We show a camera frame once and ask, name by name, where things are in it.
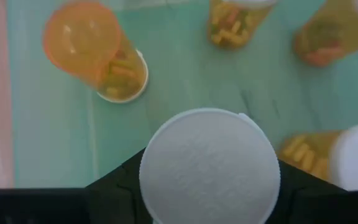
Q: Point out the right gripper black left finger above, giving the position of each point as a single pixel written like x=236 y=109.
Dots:
x=117 y=193

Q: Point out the orange pill bottle white cap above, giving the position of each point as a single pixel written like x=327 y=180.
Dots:
x=210 y=168
x=232 y=28
x=328 y=34
x=82 y=37
x=353 y=155

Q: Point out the teal translucent plastic basket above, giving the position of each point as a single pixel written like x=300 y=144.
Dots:
x=182 y=77

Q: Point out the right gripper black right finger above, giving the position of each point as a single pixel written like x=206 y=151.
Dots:
x=309 y=199

